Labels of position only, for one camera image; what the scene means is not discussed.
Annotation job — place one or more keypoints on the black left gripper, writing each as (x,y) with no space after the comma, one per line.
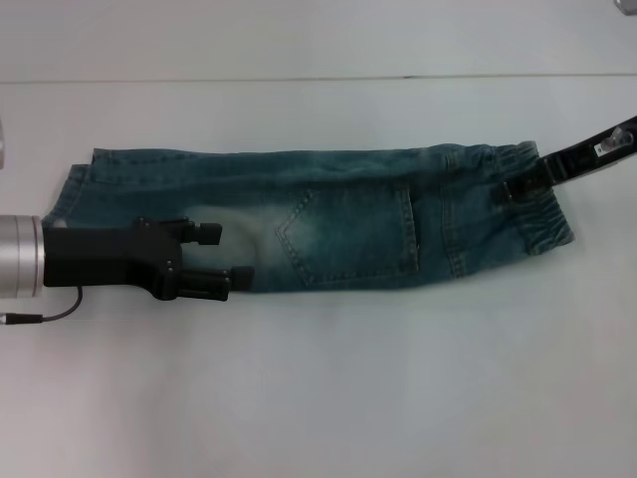
(99,256)

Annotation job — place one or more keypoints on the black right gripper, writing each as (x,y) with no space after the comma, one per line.
(577,157)

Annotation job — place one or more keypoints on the blue denim shorts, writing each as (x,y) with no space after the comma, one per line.
(348,239)

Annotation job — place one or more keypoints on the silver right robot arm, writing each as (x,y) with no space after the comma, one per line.
(628,4)

